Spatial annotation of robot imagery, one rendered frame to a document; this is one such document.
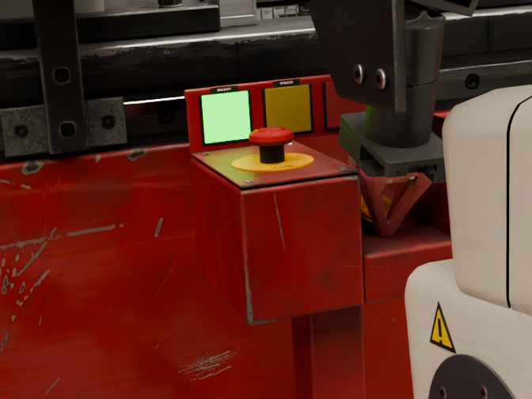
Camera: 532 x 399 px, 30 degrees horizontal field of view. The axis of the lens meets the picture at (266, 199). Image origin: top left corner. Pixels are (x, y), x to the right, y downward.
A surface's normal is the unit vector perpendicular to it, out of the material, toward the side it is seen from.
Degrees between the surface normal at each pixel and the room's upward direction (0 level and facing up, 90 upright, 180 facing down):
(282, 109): 90
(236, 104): 90
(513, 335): 90
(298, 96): 90
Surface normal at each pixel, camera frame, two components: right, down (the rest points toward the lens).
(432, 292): -0.94, -0.06
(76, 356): 0.31, 0.22
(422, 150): 0.04, -0.88
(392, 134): -0.32, 0.44
